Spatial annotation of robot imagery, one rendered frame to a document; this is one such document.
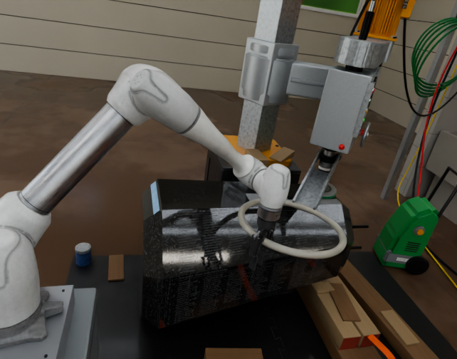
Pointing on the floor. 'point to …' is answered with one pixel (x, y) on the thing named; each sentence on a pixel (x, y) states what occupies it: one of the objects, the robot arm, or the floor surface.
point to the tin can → (83, 254)
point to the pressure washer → (411, 231)
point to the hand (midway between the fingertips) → (257, 259)
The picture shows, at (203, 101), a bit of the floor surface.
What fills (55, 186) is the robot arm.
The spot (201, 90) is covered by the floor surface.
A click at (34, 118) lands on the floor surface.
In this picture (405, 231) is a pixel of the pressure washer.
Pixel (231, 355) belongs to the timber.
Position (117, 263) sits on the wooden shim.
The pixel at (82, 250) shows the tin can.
